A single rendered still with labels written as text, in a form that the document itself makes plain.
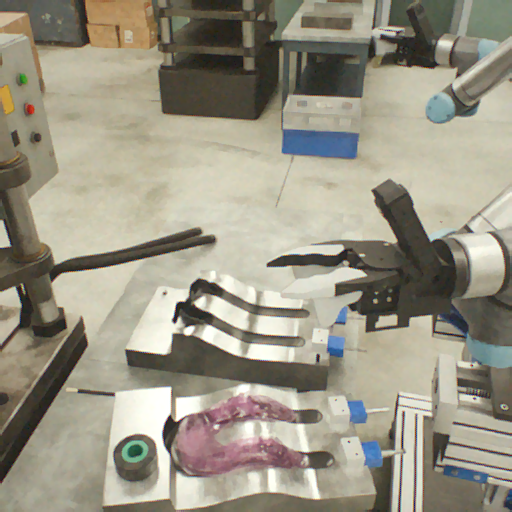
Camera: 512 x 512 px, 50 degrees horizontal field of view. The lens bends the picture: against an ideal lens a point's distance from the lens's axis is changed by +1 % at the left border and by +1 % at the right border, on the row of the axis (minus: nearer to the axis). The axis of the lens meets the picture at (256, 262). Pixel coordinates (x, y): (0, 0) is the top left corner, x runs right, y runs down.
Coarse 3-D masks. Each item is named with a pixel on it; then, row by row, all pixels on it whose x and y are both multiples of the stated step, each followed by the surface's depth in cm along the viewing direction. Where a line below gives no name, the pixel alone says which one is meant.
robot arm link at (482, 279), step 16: (464, 240) 62; (480, 240) 62; (496, 240) 62; (464, 256) 61; (480, 256) 61; (496, 256) 61; (480, 272) 61; (496, 272) 61; (464, 288) 62; (480, 288) 62; (496, 288) 62
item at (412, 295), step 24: (360, 240) 64; (384, 240) 64; (432, 240) 65; (360, 264) 60; (384, 264) 59; (408, 264) 60; (456, 264) 61; (408, 288) 60; (432, 288) 64; (456, 288) 61; (360, 312) 62; (384, 312) 61; (408, 312) 61; (432, 312) 64
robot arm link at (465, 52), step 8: (456, 40) 142; (464, 40) 141; (472, 40) 140; (480, 40) 139; (488, 40) 139; (456, 48) 142; (464, 48) 141; (472, 48) 139; (480, 48) 138; (488, 48) 137; (456, 56) 142; (464, 56) 141; (472, 56) 140; (480, 56) 138; (456, 64) 144; (464, 64) 142; (472, 64) 141; (464, 72) 143
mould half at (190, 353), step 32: (160, 288) 155; (224, 288) 145; (160, 320) 144; (192, 320) 133; (256, 320) 141; (288, 320) 140; (128, 352) 136; (160, 352) 134; (192, 352) 132; (224, 352) 130; (256, 352) 131; (288, 352) 130; (320, 352) 130; (288, 384) 132; (320, 384) 130
